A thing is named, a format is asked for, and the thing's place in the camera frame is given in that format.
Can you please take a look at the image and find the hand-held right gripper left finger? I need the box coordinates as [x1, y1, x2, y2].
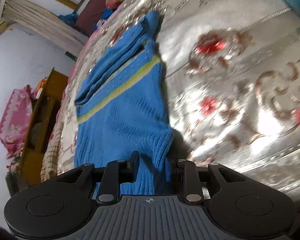
[55, 151, 140, 203]

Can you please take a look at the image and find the small blue knit item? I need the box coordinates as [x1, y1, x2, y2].
[96, 8, 114, 29]

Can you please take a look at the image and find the blue yellow-striped knit sweater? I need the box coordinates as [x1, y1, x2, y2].
[74, 10, 175, 196]

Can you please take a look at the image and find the beige curtain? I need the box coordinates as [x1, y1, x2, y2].
[2, 0, 90, 57]

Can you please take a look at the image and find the checked cloth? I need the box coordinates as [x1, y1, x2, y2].
[40, 121, 64, 183]

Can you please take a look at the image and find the dark red headboard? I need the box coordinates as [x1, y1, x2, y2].
[74, 0, 120, 37]

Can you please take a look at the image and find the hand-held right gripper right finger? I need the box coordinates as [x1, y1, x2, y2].
[165, 157, 246, 203]

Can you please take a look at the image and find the wooden cabinet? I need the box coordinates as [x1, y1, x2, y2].
[7, 67, 69, 195]

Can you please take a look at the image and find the pink floral cloth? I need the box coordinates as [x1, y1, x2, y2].
[0, 85, 39, 159]

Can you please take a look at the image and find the blue crumpled cloth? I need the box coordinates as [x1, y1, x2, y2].
[58, 12, 78, 28]

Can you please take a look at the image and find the floral satin bedspread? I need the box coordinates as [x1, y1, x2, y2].
[41, 0, 300, 200]

